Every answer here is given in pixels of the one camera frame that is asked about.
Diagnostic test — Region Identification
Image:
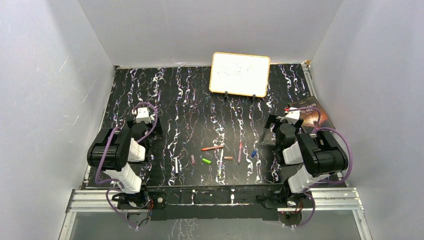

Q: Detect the pink marker pen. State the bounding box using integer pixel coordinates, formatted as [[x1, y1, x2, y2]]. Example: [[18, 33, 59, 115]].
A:
[[237, 142, 243, 165]]

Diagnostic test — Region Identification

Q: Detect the pink pen cap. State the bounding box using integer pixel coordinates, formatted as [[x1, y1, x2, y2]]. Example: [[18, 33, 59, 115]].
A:
[[190, 155, 196, 165]]

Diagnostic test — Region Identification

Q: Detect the orange marker pen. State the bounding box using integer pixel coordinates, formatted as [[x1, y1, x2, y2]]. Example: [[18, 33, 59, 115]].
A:
[[201, 145, 224, 152]]

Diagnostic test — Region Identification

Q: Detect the green white pen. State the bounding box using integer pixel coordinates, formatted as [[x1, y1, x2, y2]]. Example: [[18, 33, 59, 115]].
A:
[[218, 148, 224, 178]]

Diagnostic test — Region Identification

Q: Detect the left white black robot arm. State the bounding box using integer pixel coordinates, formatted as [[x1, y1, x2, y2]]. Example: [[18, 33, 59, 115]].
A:
[[86, 116, 163, 209]]

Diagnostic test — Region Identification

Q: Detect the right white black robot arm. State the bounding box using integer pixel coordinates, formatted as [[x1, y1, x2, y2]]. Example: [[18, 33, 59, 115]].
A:
[[264, 112, 349, 208]]

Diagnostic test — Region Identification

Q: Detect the dark paperback book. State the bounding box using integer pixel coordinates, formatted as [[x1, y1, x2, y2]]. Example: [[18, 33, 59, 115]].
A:
[[290, 96, 335, 133]]

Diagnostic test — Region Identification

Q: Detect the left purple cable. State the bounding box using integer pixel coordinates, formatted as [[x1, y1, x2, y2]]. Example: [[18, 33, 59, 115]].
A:
[[94, 101, 159, 229]]

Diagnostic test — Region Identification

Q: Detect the purple cable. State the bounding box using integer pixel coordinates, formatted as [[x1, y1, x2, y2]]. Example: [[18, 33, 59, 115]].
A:
[[94, 101, 159, 229], [288, 105, 354, 228]]

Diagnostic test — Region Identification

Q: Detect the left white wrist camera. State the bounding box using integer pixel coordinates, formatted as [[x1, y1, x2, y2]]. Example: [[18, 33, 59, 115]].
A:
[[135, 107, 152, 124]]

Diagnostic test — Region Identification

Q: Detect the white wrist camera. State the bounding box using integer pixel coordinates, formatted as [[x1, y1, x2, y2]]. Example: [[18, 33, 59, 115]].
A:
[[135, 107, 152, 124], [282, 107, 301, 125]]

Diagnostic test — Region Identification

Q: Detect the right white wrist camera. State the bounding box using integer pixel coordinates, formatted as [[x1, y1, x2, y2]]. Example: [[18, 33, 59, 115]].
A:
[[282, 107, 301, 125]]

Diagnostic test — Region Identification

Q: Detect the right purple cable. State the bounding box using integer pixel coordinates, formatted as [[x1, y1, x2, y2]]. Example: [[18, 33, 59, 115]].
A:
[[288, 105, 354, 228]]

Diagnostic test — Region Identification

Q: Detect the white board yellow frame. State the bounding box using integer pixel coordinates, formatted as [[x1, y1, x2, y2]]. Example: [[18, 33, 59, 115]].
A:
[[209, 52, 271, 98]]

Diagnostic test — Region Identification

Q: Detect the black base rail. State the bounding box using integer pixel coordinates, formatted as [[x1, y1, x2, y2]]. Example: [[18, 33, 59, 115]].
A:
[[111, 184, 305, 221]]

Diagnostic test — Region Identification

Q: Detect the aluminium frame rail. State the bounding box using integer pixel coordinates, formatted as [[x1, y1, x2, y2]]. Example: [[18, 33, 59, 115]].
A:
[[59, 187, 372, 240]]

